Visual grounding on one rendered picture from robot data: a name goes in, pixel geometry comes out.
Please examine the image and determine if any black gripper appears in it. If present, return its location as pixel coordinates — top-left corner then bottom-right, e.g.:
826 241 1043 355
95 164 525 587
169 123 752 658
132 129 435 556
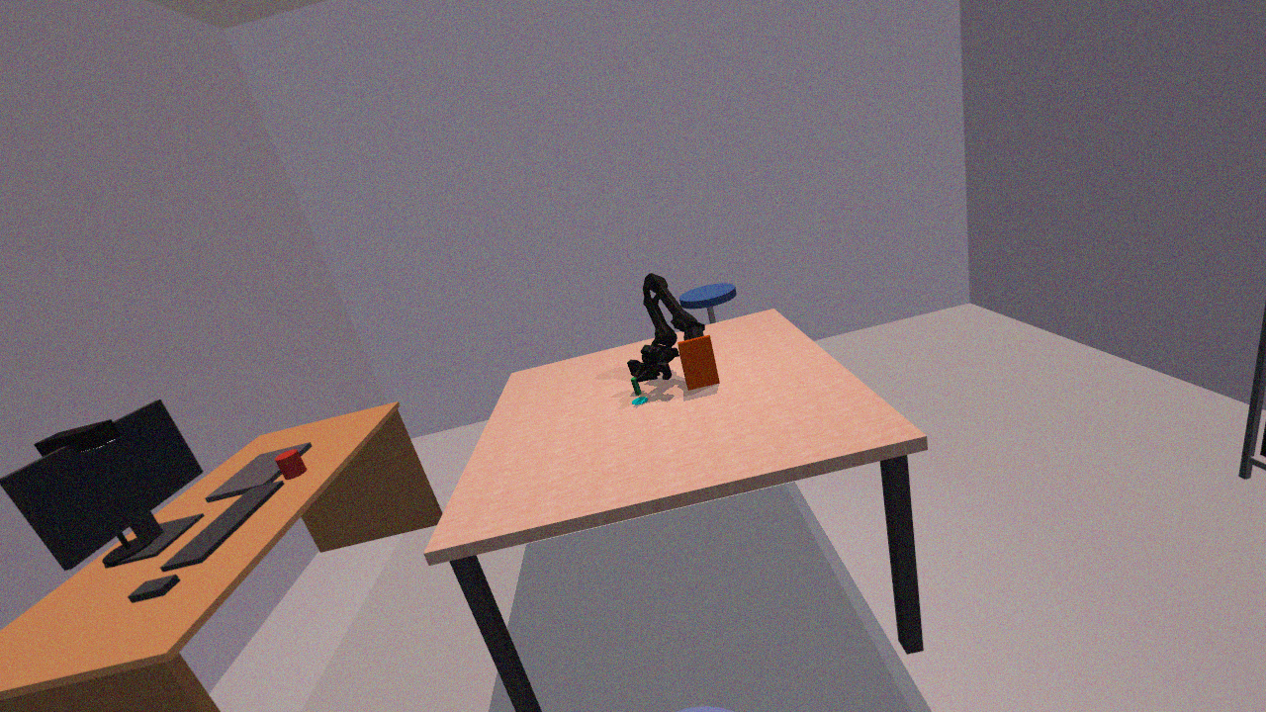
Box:
627 353 672 383

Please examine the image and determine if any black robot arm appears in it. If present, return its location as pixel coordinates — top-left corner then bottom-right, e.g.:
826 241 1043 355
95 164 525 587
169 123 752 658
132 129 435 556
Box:
641 272 705 364

